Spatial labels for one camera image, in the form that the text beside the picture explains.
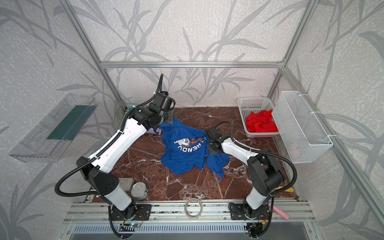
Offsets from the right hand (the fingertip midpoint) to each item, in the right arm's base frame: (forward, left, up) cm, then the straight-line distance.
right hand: (214, 143), depth 93 cm
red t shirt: (+18, -34, -2) cm, 39 cm away
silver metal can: (-28, +40, 0) cm, 49 cm away
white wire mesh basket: (-14, -35, +29) cm, 47 cm away
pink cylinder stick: (-37, -30, -4) cm, 48 cm away
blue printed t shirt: (-3, +18, -2) cm, 18 cm away
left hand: (+6, +24, +25) cm, 35 cm away
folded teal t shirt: (+37, +67, -6) cm, 77 cm away
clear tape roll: (-37, +9, -6) cm, 38 cm away
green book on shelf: (-8, +65, +31) cm, 72 cm away
